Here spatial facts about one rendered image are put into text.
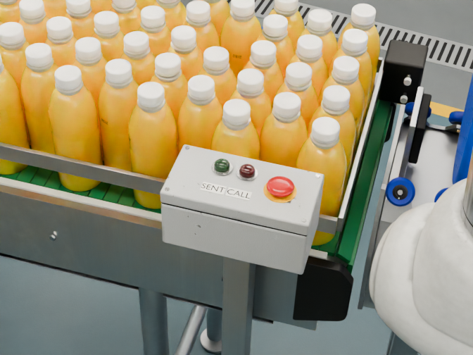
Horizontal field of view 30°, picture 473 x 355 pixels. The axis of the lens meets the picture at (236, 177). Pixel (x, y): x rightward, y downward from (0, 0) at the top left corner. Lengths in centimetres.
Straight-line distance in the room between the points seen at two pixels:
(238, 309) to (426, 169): 39
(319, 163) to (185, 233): 21
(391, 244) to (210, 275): 59
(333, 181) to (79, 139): 39
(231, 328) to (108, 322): 104
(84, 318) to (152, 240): 102
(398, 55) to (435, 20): 195
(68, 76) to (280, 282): 45
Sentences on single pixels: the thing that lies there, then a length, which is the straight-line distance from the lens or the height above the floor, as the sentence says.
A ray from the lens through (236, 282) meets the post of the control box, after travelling 129.
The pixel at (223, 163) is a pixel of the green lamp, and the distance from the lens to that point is 118.
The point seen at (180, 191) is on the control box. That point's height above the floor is 110.
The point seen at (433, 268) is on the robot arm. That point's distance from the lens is 84.
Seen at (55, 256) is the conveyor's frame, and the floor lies 76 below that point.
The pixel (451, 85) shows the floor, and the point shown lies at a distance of 321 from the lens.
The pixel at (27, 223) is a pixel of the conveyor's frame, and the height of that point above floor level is 83.
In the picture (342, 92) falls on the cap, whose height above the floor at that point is 112.
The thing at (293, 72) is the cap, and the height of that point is 112.
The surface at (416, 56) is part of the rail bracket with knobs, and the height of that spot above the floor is 100.
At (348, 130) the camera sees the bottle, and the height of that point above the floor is 106.
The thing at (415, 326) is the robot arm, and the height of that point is 122.
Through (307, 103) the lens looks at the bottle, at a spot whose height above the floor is 107.
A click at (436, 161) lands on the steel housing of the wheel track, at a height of 93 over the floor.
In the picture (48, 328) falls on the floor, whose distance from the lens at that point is 241.
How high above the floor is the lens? 192
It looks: 44 degrees down
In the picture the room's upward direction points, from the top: 2 degrees clockwise
